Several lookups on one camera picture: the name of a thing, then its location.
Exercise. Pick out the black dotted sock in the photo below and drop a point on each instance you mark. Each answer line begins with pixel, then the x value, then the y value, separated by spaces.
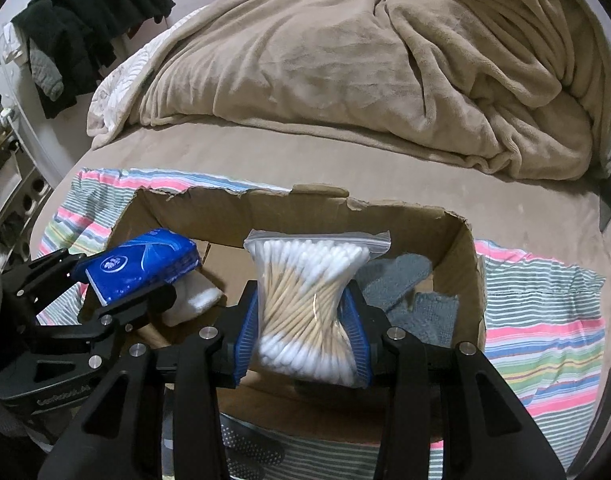
pixel 250 447

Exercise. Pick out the striped cloth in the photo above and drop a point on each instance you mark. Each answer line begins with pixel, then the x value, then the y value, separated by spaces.
pixel 535 340

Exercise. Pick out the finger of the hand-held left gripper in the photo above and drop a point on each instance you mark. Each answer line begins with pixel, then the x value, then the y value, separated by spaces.
pixel 50 272
pixel 135 307

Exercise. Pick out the black clothes on rack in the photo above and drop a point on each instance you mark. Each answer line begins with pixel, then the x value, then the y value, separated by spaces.
pixel 80 15

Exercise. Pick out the white patterned quilt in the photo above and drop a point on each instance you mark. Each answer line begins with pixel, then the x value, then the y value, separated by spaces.
pixel 123 75

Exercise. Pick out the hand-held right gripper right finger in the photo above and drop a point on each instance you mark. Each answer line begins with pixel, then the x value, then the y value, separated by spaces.
pixel 359 335

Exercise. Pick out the bed with beige sheet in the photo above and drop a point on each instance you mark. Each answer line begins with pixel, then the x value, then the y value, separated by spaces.
pixel 285 155

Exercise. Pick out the bag of cotton swabs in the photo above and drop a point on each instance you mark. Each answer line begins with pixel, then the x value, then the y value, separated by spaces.
pixel 305 305

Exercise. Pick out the white sock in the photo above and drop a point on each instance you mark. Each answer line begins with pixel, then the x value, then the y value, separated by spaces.
pixel 193 300

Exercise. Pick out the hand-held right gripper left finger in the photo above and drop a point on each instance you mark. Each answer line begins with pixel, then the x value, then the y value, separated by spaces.
pixel 246 332

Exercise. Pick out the grey hanging sock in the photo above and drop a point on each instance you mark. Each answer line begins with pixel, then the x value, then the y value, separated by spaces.
pixel 45 72

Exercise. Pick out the white storage rack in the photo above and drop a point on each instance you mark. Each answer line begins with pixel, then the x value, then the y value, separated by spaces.
pixel 20 200

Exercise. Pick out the cardboard box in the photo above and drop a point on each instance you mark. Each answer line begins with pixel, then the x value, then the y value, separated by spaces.
pixel 415 230

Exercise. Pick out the grey knit glove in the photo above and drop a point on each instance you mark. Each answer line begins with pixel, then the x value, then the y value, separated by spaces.
pixel 398 275
pixel 425 317

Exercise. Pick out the beige fleece blanket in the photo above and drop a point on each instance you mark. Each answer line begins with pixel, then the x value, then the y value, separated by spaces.
pixel 335 50

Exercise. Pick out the blue tissue pack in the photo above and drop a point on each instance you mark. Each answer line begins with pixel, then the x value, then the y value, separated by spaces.
pixel 140 260

